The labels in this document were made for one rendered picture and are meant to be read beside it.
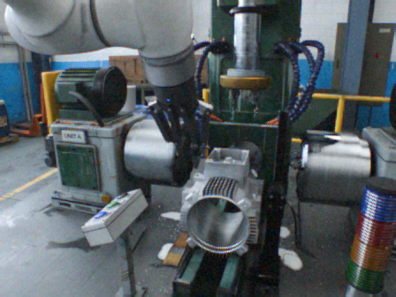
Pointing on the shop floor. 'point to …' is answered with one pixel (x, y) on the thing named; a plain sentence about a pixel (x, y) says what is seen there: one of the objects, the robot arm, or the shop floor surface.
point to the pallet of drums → (5, 125)
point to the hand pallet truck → (34, 118)
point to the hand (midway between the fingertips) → (190, 153)
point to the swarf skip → (316, 111)
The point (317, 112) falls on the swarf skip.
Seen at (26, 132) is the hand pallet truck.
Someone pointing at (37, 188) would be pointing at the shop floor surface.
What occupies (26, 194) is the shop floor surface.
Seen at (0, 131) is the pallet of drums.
